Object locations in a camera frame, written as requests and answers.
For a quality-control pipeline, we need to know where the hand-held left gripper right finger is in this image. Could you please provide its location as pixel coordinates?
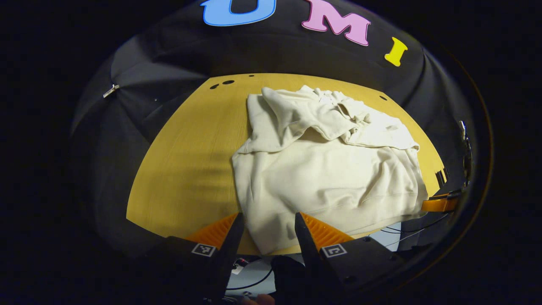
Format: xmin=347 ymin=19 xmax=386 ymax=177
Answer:
xmin=294 ymin=212 xmax=409 ymax=297

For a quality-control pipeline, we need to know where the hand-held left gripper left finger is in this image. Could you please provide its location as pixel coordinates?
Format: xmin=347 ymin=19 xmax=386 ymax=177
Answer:
xmin=144 ymin=213 xmax=245 ymax=303

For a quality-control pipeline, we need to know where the cream white sweatshirt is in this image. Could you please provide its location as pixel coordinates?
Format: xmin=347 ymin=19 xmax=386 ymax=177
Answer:
xmin=232 ymin=85 xmax=429 ymax=256

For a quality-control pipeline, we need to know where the black backdrop cloth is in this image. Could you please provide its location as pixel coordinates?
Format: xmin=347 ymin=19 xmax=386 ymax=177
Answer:
xmin=70 ymin=0 xmax=475 ymax=259

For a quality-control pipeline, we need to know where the thin black cable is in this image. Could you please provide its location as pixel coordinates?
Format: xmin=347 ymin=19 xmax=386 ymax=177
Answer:
xmin=368 ymin=213 xmax=451 ymax=248
xmin=226 ymin=268 xmax=274 ymax=292

